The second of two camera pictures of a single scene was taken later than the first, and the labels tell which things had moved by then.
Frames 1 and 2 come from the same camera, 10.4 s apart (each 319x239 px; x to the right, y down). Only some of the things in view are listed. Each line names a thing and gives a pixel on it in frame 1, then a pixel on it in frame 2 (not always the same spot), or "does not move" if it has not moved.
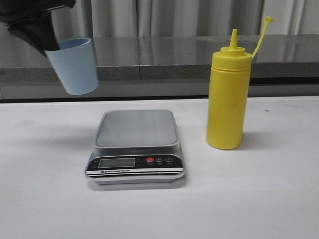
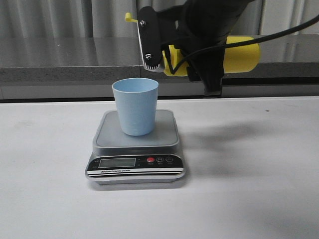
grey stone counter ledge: (284, 67) does not move
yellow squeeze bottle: (228, 89) → (243, 59)
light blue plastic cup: (75, 62) → (136, 98)
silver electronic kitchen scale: (132, 146) does not move
